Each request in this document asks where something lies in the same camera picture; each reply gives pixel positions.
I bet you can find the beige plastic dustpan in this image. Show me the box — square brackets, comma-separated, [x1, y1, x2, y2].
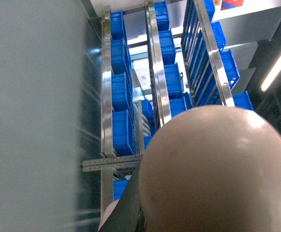
[99, 105, 281, 232]

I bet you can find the blue bin on shelf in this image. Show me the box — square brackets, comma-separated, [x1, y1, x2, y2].
[110, 11, 136, 156]

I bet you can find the steel shelf rack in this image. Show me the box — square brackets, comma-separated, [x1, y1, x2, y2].
[82, 0, 237, 218]

